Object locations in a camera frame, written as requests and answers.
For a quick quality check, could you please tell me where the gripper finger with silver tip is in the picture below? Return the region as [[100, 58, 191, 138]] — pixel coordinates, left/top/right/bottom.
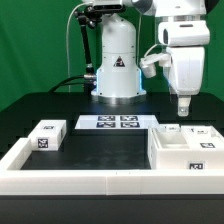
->
[[178, 96, 191, 117]]

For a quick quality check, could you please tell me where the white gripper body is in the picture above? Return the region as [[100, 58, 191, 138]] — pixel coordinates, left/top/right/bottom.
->
[[166, 47, 205, 96]]

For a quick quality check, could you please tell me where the white cabinet door panel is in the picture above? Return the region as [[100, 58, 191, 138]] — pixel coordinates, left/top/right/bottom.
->
[[181, 126, 224, 150], [158, 124, 180, 132]]

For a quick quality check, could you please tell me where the white cabinet body box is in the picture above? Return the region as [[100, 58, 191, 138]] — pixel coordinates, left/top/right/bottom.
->
[[148, 125, 224, 170]]

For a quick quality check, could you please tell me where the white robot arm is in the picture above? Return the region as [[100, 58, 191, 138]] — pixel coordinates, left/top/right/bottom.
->
[[91, 0, 220, 117]]

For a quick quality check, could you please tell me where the white cabinet top block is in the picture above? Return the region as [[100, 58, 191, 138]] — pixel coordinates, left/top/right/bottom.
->
[[28, 120, 67, 151]]

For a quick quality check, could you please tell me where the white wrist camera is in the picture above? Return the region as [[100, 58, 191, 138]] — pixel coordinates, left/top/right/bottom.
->
[[139, 44, 171, 78]]

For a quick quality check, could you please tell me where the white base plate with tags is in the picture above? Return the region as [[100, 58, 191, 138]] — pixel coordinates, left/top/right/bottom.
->
[[75, 115, 159, 130]]

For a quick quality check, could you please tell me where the black camera bar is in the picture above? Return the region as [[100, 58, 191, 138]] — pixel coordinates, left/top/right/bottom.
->
[[89, 4, 125, 13]]

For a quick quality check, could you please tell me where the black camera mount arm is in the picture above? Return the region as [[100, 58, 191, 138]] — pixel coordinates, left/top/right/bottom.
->
[[74, 6, 101, 75]]

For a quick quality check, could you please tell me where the white cable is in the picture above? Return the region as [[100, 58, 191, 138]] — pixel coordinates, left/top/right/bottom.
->
[[65, 2, 88, 94]]

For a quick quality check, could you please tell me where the black cables bundle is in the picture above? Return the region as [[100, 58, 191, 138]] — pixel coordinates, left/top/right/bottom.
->
[[48, 75, 98, 94]]

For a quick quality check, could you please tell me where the white U-shaped workspace frame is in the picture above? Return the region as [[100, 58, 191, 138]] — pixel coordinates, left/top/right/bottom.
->
[[0, 138, 224, 195]]

